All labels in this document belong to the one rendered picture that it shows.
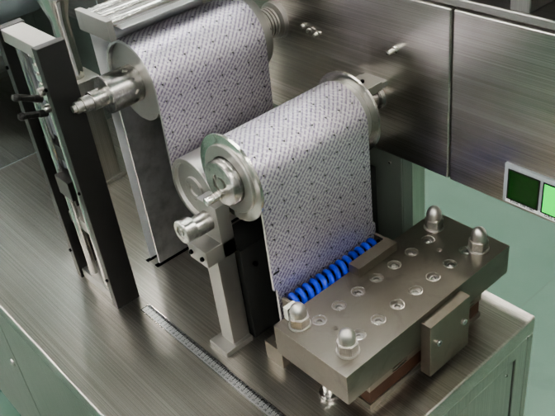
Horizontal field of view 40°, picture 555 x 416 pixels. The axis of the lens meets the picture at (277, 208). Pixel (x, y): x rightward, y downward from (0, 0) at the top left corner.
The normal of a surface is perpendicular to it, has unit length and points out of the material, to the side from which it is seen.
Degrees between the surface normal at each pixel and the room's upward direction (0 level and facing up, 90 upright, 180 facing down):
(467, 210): 0
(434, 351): 90
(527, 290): 0
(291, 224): 90
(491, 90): 90
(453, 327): 90
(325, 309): 0
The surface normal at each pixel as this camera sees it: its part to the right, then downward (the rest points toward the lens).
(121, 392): -0.11, -0.81
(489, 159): -0.74, 0.45
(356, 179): 0.66, 0.37
